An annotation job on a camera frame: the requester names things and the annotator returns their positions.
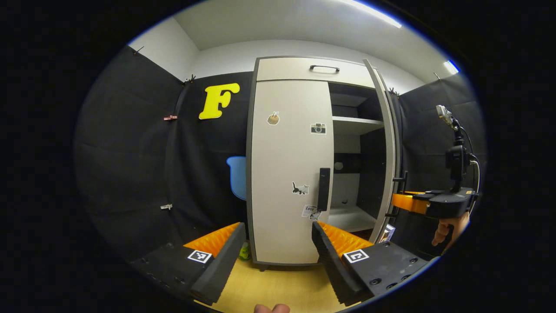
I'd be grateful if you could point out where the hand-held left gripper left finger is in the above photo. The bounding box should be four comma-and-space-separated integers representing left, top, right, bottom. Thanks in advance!
130, 222, 247, 306

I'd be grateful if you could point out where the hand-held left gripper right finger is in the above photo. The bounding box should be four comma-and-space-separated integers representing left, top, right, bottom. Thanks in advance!
311, 221, 440, 307

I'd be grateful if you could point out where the black vertical door handle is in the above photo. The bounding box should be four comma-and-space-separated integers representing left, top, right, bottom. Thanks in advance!
386, 171, 409, 218
317, 168, 331, 212

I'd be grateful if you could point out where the grey double-door shoe cabinet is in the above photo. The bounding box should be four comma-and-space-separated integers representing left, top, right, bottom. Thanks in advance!
246, 56, 402, 272

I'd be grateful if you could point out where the white cabinet shelf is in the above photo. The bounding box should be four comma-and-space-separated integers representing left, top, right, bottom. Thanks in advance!
332, 116, 385, 136
327, 206, 377, 233

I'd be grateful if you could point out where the black backdrop cloth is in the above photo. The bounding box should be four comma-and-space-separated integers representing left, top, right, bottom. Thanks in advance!
74, 46, 487, 261

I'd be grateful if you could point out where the long ceiling strip light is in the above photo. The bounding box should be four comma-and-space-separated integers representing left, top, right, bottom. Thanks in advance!
339, 0, 403, 29

